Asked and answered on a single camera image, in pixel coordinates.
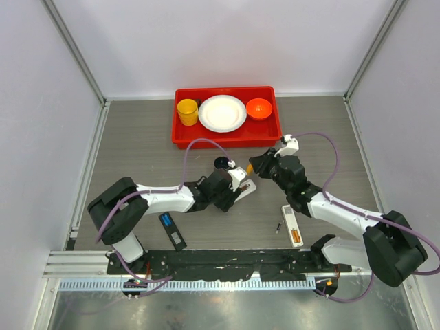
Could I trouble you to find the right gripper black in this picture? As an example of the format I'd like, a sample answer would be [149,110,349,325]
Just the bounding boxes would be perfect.
[250,148,292,195]

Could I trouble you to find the white remote control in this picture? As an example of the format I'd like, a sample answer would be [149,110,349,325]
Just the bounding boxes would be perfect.
[235,179,256,202]

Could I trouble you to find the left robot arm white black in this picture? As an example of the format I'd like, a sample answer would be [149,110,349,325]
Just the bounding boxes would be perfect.
[87,168,246,274]

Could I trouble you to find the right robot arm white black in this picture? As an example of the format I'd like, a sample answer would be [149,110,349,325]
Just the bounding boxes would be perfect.
[250,148,428,287]

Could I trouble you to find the black remote blue batteries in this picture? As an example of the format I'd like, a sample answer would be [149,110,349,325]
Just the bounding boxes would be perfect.
[158,212,187,252]

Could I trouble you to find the white remote orange batteries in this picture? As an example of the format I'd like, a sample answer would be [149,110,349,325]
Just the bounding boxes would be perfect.
[281,205,304,248]

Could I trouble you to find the dark blue ceramic mug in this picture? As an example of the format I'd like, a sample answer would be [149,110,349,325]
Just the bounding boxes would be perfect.
[214,156,230,171]

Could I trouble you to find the orange plastic bowl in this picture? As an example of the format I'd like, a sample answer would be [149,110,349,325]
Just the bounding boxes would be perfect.
[246,98,273,120]

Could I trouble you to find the red plastic tray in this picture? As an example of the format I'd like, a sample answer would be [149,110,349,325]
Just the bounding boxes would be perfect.
[170,86,282,149]

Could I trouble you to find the blue AAA battery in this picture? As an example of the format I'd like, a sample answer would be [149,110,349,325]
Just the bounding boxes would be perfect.
[162,214,172,226]

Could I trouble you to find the white paper plate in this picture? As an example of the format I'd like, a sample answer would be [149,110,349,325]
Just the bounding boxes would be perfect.
[198,95,247,133]

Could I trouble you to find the orange AAA battery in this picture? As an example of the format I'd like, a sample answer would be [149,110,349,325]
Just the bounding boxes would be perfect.
[291,230,301,244]

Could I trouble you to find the yellow plastic cup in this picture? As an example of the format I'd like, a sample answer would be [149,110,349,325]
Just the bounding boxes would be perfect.
[177,99,199,127]

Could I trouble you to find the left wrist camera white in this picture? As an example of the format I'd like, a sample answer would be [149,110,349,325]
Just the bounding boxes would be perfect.
[227,160,248,191]

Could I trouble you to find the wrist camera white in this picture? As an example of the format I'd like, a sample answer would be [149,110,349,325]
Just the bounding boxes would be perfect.
[227,160,248,191]
[276,134,300,157]

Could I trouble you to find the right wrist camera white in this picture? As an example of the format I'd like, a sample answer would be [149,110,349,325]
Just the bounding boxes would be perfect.
[276,134,300,157]

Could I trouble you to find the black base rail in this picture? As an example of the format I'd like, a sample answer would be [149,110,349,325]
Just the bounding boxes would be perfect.
[128,249,352,282]

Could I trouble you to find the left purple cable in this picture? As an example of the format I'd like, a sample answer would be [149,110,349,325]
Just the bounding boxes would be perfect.
[95,137,237,298]

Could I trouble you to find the white slotted cable duct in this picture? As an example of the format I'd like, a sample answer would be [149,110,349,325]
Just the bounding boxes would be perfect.
[58,277,316,292]

